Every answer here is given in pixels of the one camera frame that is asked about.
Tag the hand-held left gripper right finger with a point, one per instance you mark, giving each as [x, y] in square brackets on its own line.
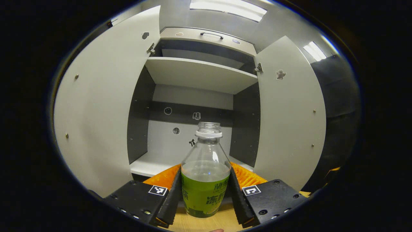
[240, 206]

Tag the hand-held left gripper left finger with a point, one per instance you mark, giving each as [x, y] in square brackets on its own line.
[170, 206]

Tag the green label bottle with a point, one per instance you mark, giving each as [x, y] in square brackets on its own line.
[206, 193]

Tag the grey cabinet door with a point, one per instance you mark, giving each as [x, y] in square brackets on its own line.
[289, 129]
[103, 112]

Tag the grey cabinet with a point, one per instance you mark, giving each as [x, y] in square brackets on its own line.
[199, 74]

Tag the grey cabinet drawer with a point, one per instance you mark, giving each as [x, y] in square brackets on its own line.
[193, 38]

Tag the ceiling light panel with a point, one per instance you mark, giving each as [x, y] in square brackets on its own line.
[225, 8]
[314, 51]

